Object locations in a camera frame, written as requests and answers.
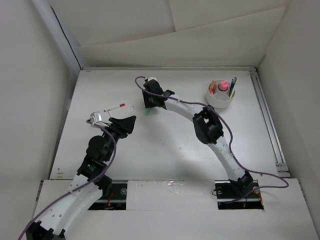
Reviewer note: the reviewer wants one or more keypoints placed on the yellow thin pen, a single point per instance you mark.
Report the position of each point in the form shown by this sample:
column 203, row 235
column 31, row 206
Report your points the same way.
column 234, row 90

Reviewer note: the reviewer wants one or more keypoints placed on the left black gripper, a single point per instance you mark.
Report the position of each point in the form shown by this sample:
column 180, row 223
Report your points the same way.
column 123, row 127

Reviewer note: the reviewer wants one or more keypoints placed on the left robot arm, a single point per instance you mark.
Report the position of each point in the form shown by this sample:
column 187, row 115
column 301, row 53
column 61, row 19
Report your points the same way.
column 89, row 184

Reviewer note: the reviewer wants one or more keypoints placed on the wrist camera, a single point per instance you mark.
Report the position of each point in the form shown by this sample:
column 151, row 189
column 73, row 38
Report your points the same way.
column 151, row 78
column 95, row 117

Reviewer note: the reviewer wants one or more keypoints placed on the green translucent highlighter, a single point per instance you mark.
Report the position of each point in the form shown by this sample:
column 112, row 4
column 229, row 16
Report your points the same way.
column 147, row 112

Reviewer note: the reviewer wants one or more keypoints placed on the orange translucent highlighter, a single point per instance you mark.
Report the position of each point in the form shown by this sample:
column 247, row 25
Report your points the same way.
column 212, row 87

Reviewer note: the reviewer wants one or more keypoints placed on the red capped white marker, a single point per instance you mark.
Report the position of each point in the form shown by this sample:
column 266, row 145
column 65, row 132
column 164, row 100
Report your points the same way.
column 114, row 107

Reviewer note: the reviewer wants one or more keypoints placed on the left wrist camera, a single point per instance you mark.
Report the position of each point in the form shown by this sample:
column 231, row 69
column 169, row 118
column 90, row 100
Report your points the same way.
column 95, row 117

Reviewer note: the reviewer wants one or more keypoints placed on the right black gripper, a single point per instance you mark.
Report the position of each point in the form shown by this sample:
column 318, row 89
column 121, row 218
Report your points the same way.
column 147, row 103

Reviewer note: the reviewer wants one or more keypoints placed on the pink capped small bottle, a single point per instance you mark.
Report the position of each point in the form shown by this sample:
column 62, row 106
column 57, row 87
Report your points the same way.
column 223, row 86

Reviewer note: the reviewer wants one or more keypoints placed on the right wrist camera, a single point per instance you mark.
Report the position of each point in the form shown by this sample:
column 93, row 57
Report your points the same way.
column 151, row 78

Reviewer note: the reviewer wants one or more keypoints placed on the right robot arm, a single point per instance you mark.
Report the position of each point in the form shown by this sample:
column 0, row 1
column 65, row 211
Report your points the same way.
column 208, row 130

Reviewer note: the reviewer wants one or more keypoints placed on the white round divided container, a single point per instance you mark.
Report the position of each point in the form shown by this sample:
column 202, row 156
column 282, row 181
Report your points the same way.
column 220, row 99

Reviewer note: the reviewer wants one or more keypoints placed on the dark blue pen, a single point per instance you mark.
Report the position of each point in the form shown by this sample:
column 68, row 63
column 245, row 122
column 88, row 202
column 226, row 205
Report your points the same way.
column 232, row 85

